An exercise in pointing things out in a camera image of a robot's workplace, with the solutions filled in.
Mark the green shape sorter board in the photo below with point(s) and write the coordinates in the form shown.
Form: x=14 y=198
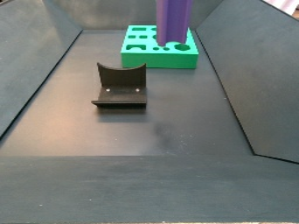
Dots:
x=141 y=50

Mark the purple arch block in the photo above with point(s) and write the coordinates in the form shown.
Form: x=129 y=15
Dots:
x=173 y=20

